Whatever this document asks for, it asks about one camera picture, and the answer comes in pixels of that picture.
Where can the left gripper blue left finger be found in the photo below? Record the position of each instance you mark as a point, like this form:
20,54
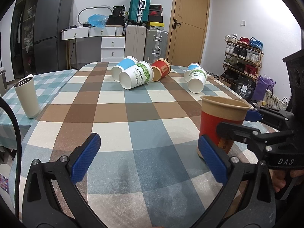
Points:
51,197

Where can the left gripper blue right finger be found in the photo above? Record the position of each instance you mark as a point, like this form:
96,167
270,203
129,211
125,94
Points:
257,206

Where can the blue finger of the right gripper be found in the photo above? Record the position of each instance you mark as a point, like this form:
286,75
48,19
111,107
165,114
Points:
243,134
254,116

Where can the white green paper cup right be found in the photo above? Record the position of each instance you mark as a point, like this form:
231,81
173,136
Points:
197,80

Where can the white green paper cup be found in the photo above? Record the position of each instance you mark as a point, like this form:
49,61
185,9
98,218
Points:
197,80
136,75

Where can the white blue paper cup right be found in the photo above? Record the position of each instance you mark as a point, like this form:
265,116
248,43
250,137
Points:
190,68

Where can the white blue paper cup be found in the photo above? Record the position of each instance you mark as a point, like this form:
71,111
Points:
190,68
127,62

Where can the white green paper cup left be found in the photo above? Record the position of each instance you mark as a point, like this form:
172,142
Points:
136,75

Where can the white blue paper cup left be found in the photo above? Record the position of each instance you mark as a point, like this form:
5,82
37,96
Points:
127,62

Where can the person's right hand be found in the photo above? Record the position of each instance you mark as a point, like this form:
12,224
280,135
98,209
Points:
278,178

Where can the woven basket bag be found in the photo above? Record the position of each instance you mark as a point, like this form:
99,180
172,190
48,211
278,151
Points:
273,101

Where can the purple bag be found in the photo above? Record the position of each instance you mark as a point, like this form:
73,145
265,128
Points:
262,85

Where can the pile of shoes on floor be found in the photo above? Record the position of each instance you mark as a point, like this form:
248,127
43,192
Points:
216,77

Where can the shoe rack with shoes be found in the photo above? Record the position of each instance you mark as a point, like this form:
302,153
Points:
243,58

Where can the checkered tablecloth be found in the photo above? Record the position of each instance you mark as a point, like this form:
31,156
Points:
147,171

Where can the silver aluminium suitcase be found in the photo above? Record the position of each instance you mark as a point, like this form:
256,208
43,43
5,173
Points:
155,45

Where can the beige steel tumbler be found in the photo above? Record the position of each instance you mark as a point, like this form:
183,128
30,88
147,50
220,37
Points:
28,98

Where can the wooden door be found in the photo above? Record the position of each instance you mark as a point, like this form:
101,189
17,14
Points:
187,31

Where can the stack of shoe boxes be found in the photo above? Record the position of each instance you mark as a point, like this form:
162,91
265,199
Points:
155,17

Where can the beige suitcase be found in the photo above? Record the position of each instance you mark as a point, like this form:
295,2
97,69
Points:
135,41

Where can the white drawer desk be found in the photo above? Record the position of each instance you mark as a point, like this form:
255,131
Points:
91,44

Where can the teal suitcase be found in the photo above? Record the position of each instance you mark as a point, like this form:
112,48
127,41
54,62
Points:
138,12

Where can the black bag on desk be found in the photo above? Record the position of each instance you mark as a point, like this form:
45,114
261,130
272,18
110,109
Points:
117,18

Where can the blue plastic bag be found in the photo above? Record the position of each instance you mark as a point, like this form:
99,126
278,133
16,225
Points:
98,20

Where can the dark glass cabinet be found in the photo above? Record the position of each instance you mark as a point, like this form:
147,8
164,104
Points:
22,27

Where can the black refrigerator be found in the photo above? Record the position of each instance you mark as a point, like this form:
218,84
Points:
52,16

